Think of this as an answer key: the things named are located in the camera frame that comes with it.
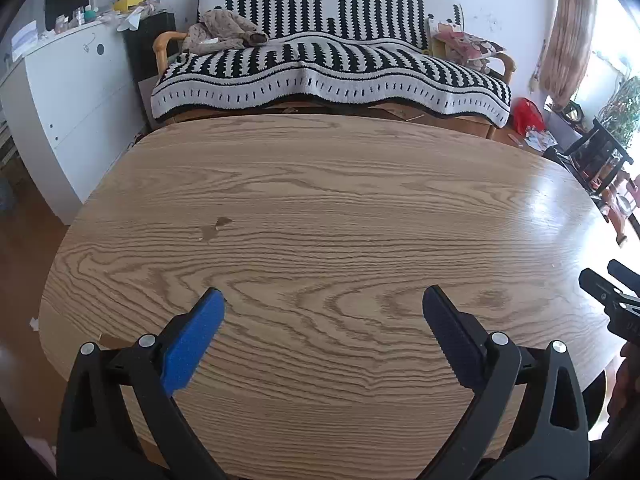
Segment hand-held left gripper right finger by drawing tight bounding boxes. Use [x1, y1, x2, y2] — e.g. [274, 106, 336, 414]
[420, 285, 591, 480]

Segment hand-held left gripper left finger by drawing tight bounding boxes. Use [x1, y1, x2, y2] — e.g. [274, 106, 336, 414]
[56, 287, 228, 480]

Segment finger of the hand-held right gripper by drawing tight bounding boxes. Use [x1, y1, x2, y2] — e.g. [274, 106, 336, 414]
[607, 259, 640, 295]
[579, 268, 640, 317]

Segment black chair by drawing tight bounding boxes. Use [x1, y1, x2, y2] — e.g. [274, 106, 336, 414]
[542, 117, 636, 221]

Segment scattered paper litter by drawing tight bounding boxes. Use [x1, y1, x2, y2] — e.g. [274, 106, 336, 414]
[522, 129, 556, 151]

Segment green plants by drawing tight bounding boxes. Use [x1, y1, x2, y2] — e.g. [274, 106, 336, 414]
[597, 77, 640, 161]

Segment red plastic bag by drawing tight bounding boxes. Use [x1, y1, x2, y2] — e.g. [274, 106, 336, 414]
[510, 97, 545, 136]

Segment patterned curtain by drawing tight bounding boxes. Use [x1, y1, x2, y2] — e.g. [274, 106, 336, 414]
[539, 0, 598, 106]

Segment white cabinet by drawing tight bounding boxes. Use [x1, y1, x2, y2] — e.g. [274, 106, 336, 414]
[0, 22, 151, 226]

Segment pink printed cushion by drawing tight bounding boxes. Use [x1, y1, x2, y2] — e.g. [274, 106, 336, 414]
[431, 20, 507, 72]

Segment black white striped blanket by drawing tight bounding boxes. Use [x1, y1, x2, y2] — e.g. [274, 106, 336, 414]
[150, 0, 512, 128]

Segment black cabinet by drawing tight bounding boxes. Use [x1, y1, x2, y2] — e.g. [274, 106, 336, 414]
[124, 11, 177, 83]

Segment wooden sofa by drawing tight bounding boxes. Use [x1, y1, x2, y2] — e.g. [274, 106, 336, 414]
[152, 0, 517, 141]

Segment beige garment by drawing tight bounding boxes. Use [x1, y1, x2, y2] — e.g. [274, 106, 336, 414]
[181, 8, 268, 56]

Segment white crumpled paper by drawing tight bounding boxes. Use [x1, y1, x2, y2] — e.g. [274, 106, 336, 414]
[117, 7, 151, 33]

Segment row of small bottles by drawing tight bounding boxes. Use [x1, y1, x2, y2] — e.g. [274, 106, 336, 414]
[55, 5, 113, 33]

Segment white paper box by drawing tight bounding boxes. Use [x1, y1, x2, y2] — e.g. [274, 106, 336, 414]
[10, 20, 41, 61]

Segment hanging wall ornament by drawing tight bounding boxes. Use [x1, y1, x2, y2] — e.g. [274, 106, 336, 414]
[531, 39, 547, 92]

